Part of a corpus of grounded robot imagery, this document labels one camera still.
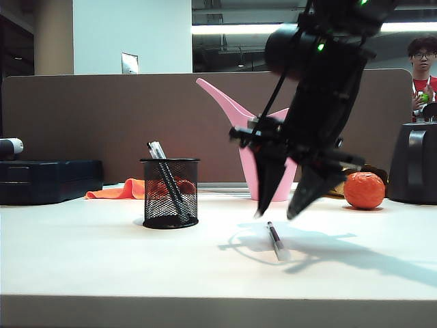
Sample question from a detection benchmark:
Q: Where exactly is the thin black camera cable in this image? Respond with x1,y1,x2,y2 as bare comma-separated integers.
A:
257,68,287,127

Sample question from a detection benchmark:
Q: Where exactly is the short pen with clear cap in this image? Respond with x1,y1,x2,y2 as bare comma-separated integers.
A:
266,221,290,261

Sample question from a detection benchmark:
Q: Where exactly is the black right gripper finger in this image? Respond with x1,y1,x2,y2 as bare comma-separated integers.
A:
286,165,346,220
254,146,287,219

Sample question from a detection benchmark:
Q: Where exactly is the orange cloth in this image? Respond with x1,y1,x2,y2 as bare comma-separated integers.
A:
85,178,146,200

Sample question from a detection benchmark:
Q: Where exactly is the yellow snack bag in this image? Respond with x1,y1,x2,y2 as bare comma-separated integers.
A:
324,163,389,198

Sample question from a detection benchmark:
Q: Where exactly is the beige round column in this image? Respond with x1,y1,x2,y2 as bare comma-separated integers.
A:
33,0,74,76

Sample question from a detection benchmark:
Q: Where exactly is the brown desk partition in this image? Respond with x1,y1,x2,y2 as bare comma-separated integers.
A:
1,69,413,185

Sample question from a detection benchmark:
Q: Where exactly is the white and black tool handle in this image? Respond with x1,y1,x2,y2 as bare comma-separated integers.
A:
0,137,25,161

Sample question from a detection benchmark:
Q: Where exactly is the pink plastic watering can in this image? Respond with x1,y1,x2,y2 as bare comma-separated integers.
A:
196,77,298,202

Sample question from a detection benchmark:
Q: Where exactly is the black kettle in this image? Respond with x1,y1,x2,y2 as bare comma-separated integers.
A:
387,102,437,206

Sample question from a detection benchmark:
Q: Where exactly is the black mesh pen basket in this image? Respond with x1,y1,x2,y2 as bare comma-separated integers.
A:
139,158,201,230

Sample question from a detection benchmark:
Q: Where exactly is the metal wall plate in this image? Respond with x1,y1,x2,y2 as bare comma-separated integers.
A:
121,52,139,74

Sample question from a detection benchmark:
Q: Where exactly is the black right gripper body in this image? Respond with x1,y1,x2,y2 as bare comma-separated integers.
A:
252,31,376,172

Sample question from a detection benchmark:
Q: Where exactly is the black pen with black end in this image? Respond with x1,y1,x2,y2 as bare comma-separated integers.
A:
147,141,187,220

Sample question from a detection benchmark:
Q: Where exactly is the orange round fruit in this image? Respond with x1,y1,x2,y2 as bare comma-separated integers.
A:
343,172,386,210

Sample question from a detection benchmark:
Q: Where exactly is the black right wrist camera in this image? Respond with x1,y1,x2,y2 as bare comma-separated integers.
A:
229,115,284,148

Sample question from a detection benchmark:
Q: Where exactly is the person in red shirt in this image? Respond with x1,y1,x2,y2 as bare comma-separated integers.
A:
408,36,437,122

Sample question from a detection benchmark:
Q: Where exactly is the black pen with clear cap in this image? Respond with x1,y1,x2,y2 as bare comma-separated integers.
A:
152,141,191,220

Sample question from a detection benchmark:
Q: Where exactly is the black plastic case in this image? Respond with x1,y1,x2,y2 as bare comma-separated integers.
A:
0,159,104,206

